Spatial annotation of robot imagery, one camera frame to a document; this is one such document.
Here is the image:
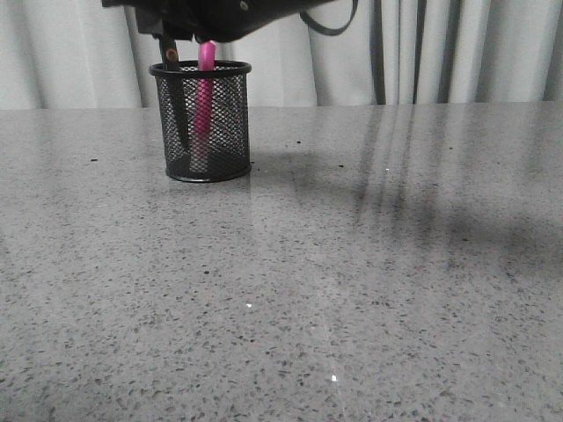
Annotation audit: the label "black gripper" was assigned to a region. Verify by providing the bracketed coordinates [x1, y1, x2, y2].
[101, 0, 339, 42]

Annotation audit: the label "grey orange handled scissors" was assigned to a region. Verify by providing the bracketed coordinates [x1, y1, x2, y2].
[159, 33, 189, 150]

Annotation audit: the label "pink white pen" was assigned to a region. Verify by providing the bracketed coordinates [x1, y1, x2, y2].
[190, 41, 216, 173]

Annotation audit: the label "black mesh pen holder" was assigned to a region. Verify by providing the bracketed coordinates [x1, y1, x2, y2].
[150, 61, 252, 183]

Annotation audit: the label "grey curtain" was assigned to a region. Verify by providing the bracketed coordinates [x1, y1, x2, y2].
[1, 1, 562, 110]

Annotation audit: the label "black cable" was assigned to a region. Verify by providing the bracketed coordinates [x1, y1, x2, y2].
[299, 0, 359, 34]

